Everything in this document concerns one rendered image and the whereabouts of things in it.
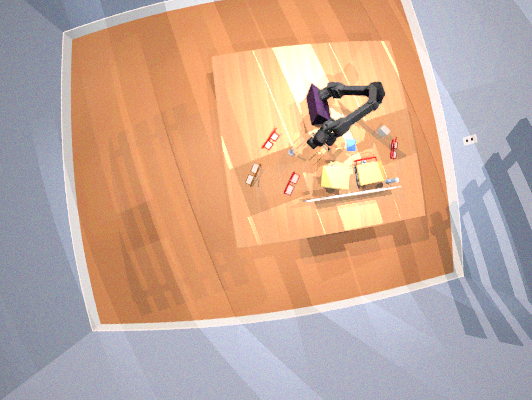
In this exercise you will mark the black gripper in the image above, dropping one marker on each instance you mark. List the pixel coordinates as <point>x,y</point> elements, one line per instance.
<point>310,141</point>

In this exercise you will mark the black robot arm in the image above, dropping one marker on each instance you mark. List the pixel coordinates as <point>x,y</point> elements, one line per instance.
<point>375,93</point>

